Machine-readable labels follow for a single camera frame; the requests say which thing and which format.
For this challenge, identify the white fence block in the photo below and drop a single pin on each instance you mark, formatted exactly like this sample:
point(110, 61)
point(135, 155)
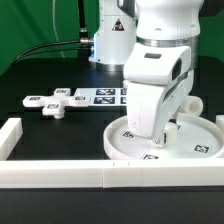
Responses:
point(220, 122)
point(10, 134)

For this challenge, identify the white front fence bar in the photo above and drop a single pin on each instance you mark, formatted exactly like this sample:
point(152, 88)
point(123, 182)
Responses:
point(111, 174)

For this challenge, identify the white marker sheet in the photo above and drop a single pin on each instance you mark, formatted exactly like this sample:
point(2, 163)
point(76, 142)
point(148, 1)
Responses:
point(103, 96)

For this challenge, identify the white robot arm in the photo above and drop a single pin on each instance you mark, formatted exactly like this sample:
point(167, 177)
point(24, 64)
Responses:
point(154, 44)

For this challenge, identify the black vertical cable connector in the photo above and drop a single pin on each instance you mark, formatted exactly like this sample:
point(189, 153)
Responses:
point(83, 33)

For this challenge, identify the white left fence block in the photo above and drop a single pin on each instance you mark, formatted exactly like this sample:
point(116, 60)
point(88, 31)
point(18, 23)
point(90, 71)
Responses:
point(10, 134)

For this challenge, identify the white round table top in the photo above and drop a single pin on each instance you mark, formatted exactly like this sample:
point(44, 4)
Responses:
point(191, 137)

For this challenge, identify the white cross-shaped table base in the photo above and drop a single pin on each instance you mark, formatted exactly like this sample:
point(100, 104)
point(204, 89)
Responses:
point(55, 104)

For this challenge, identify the white right fence block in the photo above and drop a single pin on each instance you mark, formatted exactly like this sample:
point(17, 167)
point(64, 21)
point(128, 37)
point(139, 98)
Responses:
point(220, 122)

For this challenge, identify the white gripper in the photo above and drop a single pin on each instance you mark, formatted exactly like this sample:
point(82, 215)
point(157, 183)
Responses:
point(158, 81)

